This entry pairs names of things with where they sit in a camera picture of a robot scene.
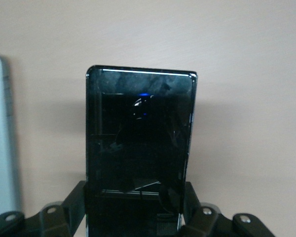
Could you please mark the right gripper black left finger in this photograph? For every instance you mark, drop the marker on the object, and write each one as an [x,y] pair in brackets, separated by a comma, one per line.
[64,209]

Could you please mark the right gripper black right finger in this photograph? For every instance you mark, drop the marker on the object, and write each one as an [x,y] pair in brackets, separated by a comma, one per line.
[207,217]

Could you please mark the black smartphone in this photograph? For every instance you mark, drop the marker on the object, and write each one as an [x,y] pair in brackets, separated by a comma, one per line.
[140,148]

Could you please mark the silver closed laptop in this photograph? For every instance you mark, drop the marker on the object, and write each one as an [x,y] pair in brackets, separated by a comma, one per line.
[1,135]

